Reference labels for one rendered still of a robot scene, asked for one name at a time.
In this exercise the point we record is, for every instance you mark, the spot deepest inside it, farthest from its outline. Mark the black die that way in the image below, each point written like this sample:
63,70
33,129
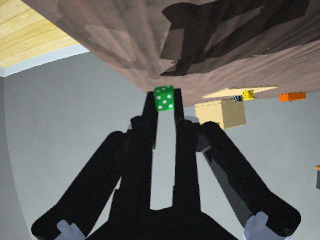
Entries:
238,98

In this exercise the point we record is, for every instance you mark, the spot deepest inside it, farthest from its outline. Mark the yellow die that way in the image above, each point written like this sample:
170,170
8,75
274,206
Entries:
248,94

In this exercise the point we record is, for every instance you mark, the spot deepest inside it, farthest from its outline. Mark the orange pocket multimeter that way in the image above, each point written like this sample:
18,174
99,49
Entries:
292,96

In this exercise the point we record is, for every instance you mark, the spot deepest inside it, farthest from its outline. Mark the green die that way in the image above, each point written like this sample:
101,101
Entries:
163,96

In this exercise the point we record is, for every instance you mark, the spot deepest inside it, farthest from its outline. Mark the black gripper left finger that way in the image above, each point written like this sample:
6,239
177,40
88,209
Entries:
86,197

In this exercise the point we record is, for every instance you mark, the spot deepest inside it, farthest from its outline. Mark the tan wooden crate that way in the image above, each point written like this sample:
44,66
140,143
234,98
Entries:
227,112

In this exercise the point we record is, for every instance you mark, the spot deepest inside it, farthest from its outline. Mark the tan flat mat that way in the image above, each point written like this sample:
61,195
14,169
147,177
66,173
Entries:
239,90

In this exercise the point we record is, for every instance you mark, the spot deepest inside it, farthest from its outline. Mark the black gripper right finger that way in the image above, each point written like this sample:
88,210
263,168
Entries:
264,215

